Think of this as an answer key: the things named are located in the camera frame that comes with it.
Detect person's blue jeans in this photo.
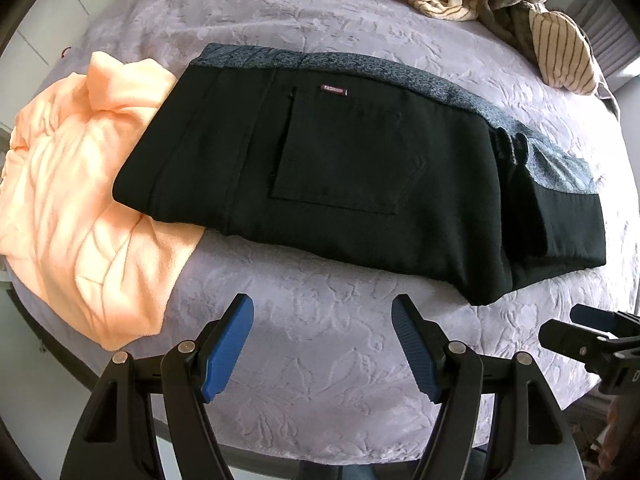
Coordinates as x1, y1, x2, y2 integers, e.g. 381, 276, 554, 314
345, 460, 391, 480

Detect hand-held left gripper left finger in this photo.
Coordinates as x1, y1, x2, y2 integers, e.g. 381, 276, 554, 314
60, 294, 255, 480

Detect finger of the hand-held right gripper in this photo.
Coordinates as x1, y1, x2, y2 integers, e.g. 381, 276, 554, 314
570, 304, 640, 334
539, 320, 622, 362

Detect grey crumpled garment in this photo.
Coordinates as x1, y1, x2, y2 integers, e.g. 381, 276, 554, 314
477, 0, 551, 61

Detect white ribbed radiator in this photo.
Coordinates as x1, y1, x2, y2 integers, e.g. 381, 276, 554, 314
550, 0, 640, 86

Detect peach fleece blanket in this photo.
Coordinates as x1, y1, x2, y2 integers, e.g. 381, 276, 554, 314
0, 51, 206, 352

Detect white wardrobe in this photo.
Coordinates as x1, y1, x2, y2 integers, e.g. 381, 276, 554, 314
0, 0, 126, 136

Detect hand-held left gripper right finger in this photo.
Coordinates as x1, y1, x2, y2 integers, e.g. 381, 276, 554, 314
391, 294, 586, 480

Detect black pants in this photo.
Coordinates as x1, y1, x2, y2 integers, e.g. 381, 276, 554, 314
112, 42, 607, 306

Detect lavender embossed bedspread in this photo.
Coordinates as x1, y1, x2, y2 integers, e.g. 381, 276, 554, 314
0, 0, 631, 461

